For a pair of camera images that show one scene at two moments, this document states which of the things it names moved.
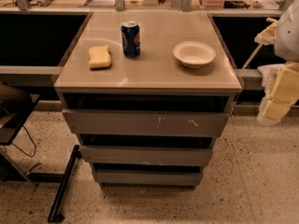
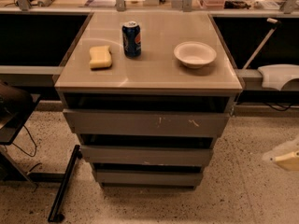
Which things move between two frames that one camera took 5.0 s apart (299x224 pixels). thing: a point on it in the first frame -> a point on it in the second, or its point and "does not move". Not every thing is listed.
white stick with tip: (268, 19) does not move
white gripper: (288, 37) -> (288, 161)
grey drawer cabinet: (147, 93) does not move
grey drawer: (146, 154) does not move
